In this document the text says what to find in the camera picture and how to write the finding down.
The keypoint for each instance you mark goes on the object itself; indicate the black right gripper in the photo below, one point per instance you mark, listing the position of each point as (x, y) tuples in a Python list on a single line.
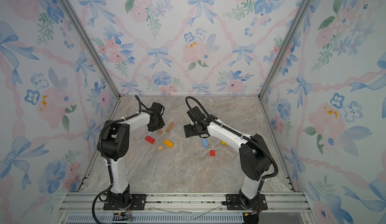
[(188, 130)]

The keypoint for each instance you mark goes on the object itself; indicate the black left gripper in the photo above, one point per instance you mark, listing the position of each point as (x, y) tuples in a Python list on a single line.
[(162, 124)]

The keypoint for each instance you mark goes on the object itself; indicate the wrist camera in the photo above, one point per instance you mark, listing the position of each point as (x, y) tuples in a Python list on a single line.
[(195, 114), (157, 108)]

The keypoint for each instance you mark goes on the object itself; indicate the yellow rectangular block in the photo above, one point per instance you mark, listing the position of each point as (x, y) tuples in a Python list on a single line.
[(168, 143)]

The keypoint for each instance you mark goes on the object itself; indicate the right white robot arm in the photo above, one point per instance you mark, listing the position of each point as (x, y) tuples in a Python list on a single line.
[(255, 159)]

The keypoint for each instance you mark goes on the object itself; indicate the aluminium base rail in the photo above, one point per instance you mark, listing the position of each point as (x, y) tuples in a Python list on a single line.
[(188, 208)]

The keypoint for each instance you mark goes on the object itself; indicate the aluminium corner post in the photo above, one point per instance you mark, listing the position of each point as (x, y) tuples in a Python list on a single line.
[(292, 31), (86, 41)]

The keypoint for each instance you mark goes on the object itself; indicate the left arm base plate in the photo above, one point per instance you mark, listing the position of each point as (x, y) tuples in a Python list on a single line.
[(120, 202)]

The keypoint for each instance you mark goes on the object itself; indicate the aluminium corner post right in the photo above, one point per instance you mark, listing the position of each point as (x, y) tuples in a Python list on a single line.
[(292, 31)]

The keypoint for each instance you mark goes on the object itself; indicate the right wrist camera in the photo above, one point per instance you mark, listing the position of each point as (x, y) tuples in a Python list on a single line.
[(195, 114)]

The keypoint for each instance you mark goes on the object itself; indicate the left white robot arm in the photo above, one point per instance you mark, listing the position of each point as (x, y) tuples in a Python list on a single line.
[(113, 143)]

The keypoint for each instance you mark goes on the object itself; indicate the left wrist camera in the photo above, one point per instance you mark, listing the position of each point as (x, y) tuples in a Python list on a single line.
[(157, 108)]

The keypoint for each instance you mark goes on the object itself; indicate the red rectangular block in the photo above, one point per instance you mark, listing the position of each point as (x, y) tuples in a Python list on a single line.
[(150, 139)]

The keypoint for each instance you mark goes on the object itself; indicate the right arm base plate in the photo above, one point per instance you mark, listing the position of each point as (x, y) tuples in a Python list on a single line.
[(238, 202)]

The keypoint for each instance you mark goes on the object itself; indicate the light blue block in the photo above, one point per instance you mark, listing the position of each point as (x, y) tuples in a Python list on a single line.
[(205, 143)]

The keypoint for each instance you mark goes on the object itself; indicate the aluminium corner post left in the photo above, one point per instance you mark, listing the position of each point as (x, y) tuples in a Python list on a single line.
[(86, 41)]

